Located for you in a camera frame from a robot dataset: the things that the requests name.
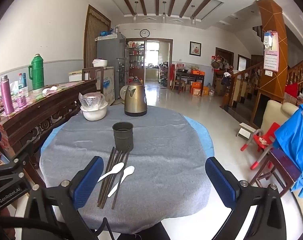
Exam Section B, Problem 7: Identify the dark wooden chair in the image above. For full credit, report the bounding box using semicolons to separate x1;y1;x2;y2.
82;67;104;94

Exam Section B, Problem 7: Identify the white chest freezer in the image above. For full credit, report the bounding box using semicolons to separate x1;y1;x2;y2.
69;66;116;105

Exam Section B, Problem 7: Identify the dark metal utensil holder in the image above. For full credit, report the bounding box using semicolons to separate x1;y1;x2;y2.
112;121;134;151

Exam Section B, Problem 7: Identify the orange wooden pillar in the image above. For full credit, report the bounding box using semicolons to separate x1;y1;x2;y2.
256;0;289;103

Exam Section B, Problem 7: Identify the plastic wrapped metal bowl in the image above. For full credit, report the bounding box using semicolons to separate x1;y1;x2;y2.
79;92;105;110

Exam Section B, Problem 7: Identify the pink metal bottle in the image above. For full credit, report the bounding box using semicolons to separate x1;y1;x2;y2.
0;75;15;115

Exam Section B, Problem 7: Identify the bronze electric kettle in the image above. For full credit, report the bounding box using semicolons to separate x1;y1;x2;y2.
124;78;148;117

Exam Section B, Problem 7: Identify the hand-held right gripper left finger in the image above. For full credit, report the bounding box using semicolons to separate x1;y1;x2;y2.
22;156;104;240

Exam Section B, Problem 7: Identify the dark wooden side table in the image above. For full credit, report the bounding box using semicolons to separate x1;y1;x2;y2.
175;70;205;93

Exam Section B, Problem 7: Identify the carved wooden sideboard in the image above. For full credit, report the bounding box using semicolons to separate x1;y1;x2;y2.
0;79;98;172

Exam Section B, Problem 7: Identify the blue raincoat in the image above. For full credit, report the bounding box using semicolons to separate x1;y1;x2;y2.
274;104;303;198

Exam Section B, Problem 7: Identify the red plastic child chair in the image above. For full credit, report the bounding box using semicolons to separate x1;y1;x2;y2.
241;122;282;170

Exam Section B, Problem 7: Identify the dark wooden stool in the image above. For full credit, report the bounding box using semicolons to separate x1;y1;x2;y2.
249;148;303;198

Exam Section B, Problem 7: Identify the pink wall calendar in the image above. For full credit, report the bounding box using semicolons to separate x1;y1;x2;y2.
263;31;278;72

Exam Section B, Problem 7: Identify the beige sofa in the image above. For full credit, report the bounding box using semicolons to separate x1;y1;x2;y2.
260;100;300;135

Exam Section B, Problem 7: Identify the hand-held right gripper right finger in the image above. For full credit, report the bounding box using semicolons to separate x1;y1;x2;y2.
205;156;289;240

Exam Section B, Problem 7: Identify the brown striped curtain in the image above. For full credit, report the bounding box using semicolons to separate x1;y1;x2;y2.
84;4;111;68

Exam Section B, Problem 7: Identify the grey refrigerator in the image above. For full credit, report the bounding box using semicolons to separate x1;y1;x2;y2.
97;33;128;105

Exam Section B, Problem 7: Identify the framed wall picture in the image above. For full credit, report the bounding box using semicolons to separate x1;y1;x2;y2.
189;41;201;56

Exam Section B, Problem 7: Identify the orange cardboard box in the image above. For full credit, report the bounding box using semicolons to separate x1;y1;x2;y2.
191;81;204;95

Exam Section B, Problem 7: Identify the bundle of dark chopsticks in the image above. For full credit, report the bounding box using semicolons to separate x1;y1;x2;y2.
97;147;130;210

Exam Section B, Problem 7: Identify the white step stool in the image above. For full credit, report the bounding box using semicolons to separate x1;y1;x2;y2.
236;122;257;139

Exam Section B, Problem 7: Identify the wooden stair railing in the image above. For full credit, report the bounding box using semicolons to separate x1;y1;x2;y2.
220;57;303;122

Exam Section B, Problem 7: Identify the patterned table runner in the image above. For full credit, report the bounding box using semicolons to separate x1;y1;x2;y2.
0;81;92;117

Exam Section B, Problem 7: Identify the white plastic basin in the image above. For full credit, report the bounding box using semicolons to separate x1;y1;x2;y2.
81;101;108;122

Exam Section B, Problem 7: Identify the white plastic spoon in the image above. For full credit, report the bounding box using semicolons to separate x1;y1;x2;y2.
107;166;135;197
97;162;125;183

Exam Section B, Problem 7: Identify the green thermos flask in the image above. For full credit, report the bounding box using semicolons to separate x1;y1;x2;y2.
28;54;45;90

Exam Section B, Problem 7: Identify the grey tablecloth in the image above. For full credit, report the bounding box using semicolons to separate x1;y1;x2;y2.
39;104;215;235

